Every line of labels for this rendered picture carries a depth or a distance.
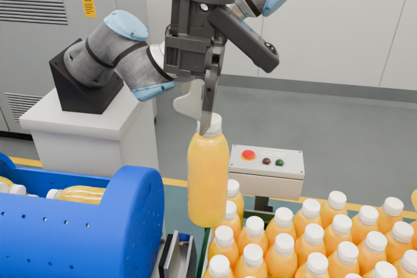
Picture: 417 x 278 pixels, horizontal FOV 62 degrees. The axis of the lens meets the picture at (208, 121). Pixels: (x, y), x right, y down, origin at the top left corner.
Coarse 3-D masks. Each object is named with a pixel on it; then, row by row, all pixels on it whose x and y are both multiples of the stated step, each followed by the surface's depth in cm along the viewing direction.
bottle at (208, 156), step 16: (192, 144) 56; (208, 144) 55; (224, 144) 56; (192, 160) 57; (208, 160) 55; (224, 160) 57; (192, 176) 58; (208, 176) 57; (224, 176) 58; (192, 192) 60; (208, 192) 58; (224, 192) 60; (192, 208) 62; (208, 208) 60; (224, 208) 62; (208, 224) 62
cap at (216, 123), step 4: (212, 112) 57; (212, 116) 56; (216, 116) 56; (220, 116) 56; (212, 120) 55; (216, 120) 55; (220, 120) 55; (212, 124) 54; (216, 124) 54; (220, 124) 55; (208, 128) 54; (212, 128) 54; (216, 128) 55; (208, 132) 55; (212, 132) 55
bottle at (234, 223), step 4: (236, 216) 82; (224, 220) 80; (228, 220) 79; (232, 220) 80; (236, 220) 81; (240, 220) 83; (220, 224) 80; (224, 224) 80; (228, 224) 80; (232, 224) 80; (236, 224) 80; (240, 224) 82; (212, 228) 83; (216, 228) 81; (232, 228) 80; (236, 228) 81; (240, 228) 82; (212, 232) 84; (236, 232) 81; (240, 232) 82; (212, 236) 85; (236, 236) 81; (236, 240) 82
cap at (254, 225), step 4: (248, 220) 76; (252, 220) 76; (256, 220) 76; (260, 220) 76; (248, 224) 76; (252, 224) 76; (256, 224) 76; (260, 224) 76; (248, 228) 75; (252, 228) 75; (256, 228) 75; (260, 228) 75; (248, 232) 76; (252, 232) 75; (256, 232) 75; (260, 232) 75
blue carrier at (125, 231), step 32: (0, 160) 87; (0, 192) 68; (32, 192) 94; (128, 192) 66; (160, 192) 83; (0, 224) 65; (32, 224) 64; (64, 224) 64; (96, 224) 63; (128, 224) 63; (160, 224) 86; (0, 256) 65; (32, 256) 64; (64, 256) 63; (96, 256) 62; (128, 256) 64
